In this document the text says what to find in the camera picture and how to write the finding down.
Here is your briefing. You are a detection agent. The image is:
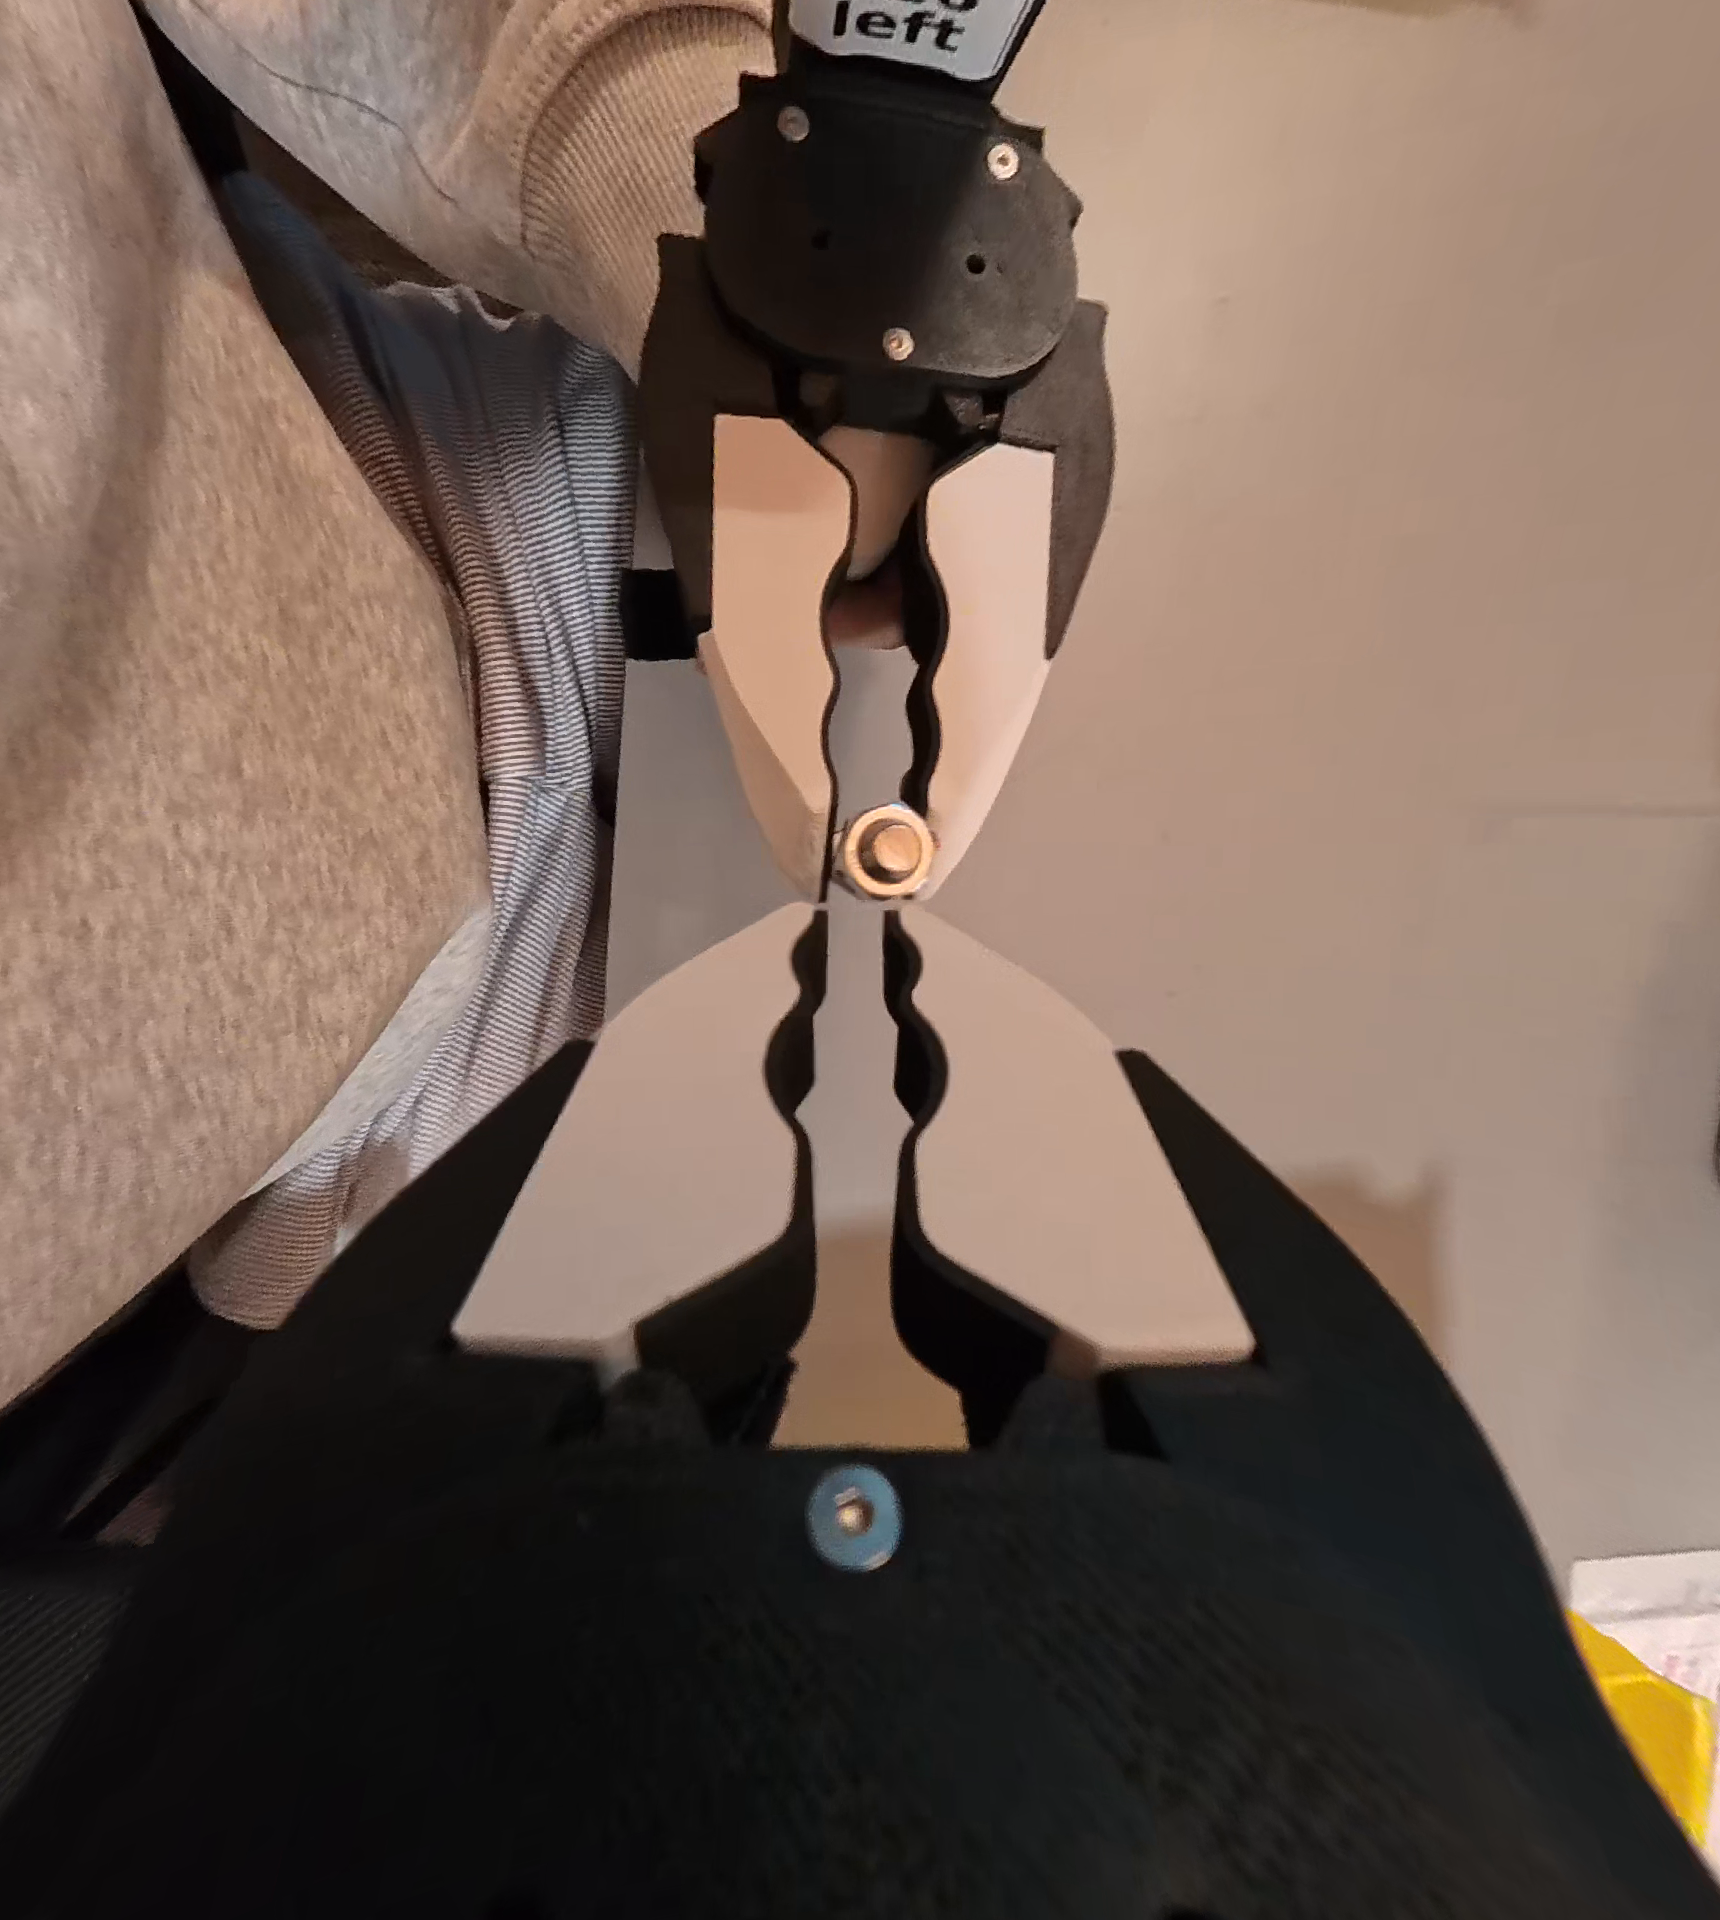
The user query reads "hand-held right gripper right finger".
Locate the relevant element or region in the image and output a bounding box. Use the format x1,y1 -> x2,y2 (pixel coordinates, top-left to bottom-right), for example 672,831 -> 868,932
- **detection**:
882,914 -> 1260,1373

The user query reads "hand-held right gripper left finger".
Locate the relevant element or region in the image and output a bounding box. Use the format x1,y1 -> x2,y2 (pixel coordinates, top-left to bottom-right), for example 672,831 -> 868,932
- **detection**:
452,906 -> 820,1360

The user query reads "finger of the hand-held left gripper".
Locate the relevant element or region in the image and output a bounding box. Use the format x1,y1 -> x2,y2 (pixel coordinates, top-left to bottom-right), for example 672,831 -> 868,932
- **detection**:
695,415 -> 861,910
917,446 -> 1061,899

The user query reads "steel hex bolt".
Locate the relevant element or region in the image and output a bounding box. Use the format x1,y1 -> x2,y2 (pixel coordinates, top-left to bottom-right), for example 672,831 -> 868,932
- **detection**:
827,801 -> 940,906

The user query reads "yellow plastic bin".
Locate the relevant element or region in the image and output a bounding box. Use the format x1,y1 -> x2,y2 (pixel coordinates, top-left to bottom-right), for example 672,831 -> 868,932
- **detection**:
1569,1611 -> 1718,1848

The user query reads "person's left forearm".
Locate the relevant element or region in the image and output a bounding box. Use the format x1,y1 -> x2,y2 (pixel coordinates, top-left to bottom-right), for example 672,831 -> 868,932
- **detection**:
140,0 -> 789,377

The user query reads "grey desk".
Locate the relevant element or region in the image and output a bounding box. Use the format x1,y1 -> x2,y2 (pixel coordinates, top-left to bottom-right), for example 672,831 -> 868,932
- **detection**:
604,0 -> 1720,1570

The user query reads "person's left hand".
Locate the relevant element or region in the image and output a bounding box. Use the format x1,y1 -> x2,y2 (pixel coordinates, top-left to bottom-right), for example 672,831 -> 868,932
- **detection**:
819,573 -> 913,652

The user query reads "striped blue shirt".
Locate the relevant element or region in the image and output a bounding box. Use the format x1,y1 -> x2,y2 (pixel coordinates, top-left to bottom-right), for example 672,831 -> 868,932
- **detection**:
193,172 -> 638,1330

